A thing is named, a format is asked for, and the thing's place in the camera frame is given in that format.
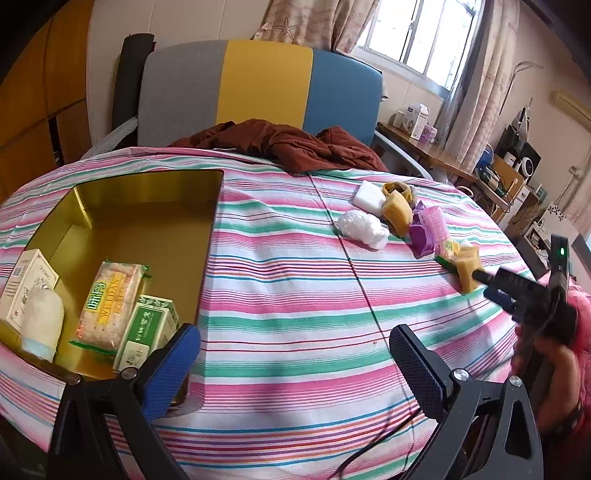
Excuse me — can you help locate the yellow sponge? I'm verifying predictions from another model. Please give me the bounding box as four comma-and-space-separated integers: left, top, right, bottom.
455, 246, 482, 294
382, 191, 413, 238

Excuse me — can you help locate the purple snack packet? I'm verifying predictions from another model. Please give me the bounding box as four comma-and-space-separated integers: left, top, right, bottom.
409, 201, 435, 259

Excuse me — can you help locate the green tea box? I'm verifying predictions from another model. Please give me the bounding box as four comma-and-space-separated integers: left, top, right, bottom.
113, 294, 179, 372

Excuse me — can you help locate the yellow cracker packet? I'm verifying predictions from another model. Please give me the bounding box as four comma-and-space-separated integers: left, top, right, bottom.
69, 261, 148, 355

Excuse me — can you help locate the white plastic bag ball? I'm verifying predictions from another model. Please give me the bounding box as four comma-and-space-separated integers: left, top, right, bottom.
337, 210, 390, 250

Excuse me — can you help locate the yellow sock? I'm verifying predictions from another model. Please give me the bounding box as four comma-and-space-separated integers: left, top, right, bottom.
382, 181, 417, 210

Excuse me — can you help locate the white foam sponge block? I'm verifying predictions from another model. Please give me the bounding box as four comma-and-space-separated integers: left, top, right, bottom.
353, 180, 386, 218

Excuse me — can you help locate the beige cardboard box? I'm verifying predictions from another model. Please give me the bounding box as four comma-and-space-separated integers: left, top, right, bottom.
0, 249, 59, 334

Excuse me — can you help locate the person right hand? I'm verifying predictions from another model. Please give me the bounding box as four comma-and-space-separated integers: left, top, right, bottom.
534, 336, 581, 434

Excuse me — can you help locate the wooden desk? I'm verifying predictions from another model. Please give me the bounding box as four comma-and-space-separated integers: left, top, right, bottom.
377, 122, 476, 183

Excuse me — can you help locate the gold metal tin box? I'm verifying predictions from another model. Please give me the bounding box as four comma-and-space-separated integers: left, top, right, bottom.
1, 169, 223, 380

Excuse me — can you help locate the right side curtain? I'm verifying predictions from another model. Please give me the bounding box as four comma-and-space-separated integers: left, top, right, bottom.
435, 0, 521, 172

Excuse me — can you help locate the white box on desk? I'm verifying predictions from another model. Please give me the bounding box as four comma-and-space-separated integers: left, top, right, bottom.
402, 103, 429, 140

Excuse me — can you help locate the striped pink green bedsheet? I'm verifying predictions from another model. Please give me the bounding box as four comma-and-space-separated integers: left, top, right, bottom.
1, 148, 515, 479

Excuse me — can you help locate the dark red blanket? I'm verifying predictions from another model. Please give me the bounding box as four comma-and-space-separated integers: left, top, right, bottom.
171, 119, 388, 174

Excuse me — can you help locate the window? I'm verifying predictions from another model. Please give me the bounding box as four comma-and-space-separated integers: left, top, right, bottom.
355, 0, 484, 98

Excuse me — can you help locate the beige patterned curtain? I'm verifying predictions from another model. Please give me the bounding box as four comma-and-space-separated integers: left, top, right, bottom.
253, 0, 379, 55

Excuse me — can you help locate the wooden wardrobe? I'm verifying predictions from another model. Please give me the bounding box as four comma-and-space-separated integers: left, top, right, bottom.
1, 1, 94, 200

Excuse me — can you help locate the black cable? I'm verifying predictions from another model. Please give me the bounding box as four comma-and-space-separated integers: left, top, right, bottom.
329, 405, 426, 480

